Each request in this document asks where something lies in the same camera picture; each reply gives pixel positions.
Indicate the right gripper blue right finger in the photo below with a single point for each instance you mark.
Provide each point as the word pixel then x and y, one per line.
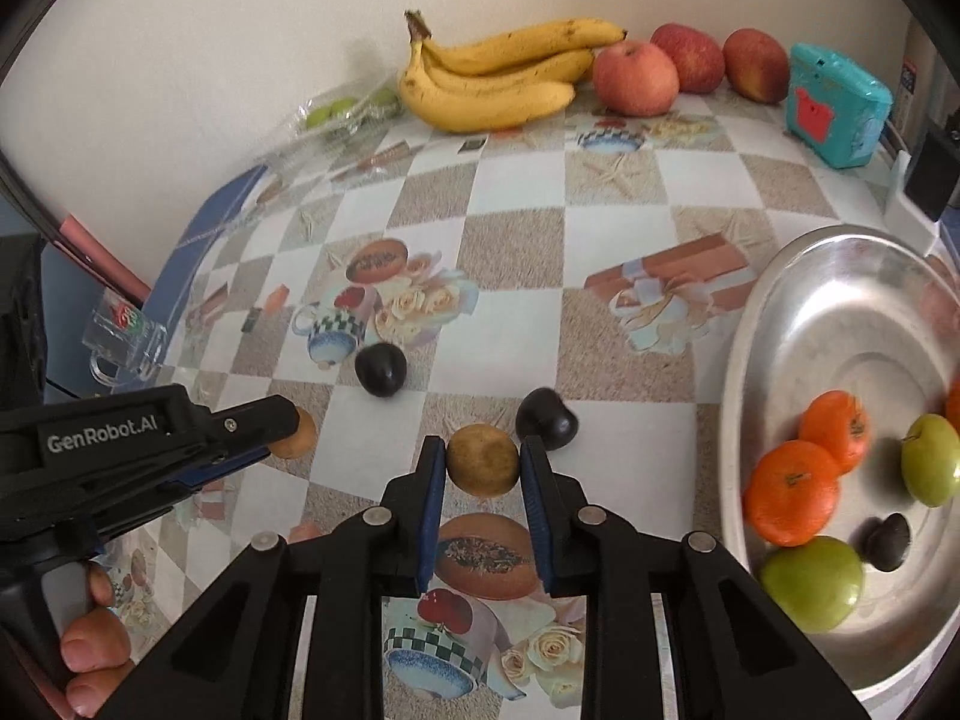
pixel 552 504

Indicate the dark plum three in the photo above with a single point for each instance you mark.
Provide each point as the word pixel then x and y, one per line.
pixel 888 545

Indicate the black power adapter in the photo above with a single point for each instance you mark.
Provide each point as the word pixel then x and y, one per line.
pixel 932 176

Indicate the pale red apple front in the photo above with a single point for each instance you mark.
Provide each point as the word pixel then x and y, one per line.
pixel 635 79

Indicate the brown round fruit two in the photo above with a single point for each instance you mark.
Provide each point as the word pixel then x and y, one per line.
pixel 302 442

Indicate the large steel bowl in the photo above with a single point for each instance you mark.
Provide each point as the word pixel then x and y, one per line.
pixel 847 308

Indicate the red apple right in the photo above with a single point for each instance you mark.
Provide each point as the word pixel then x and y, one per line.
pixel 757 67

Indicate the dark plum two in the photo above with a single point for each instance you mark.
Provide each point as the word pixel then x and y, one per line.
pixel 544 414

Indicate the dark plum one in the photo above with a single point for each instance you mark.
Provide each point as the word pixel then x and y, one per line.
pixel 381 369

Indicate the red apple middle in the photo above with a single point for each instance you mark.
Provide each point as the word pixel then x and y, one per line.
pixel 696 55

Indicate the clear glass mug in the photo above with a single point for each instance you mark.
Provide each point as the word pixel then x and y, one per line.
pixel 122 340

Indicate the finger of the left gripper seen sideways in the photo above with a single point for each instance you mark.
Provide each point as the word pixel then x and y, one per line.
pixel 238 437

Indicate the steel thermos flask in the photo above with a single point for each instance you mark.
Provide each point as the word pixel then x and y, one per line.
pixel 914 104

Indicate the teal toy camera box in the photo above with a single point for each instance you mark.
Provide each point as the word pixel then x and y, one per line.
pixel 834 106

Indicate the orange tangerine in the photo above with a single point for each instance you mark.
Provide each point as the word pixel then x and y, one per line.
pixel 792 493
pixel 837 421
pixel 952 405

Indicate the yellow banana bunch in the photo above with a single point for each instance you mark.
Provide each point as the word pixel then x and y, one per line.
pixel 505 81

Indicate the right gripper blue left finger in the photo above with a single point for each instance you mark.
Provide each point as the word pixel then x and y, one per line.
pixel 416 504

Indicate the brown round fruit one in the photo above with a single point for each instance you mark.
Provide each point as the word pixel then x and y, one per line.
pixel 482 461

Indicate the clear bag green fruits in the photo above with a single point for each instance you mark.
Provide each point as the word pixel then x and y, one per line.
pixel 324 124

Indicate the green mango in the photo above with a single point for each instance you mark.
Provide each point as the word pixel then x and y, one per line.
pixel 817 584

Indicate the checkered printed tablecloth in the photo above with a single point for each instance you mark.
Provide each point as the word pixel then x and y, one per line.
pixel 604 257

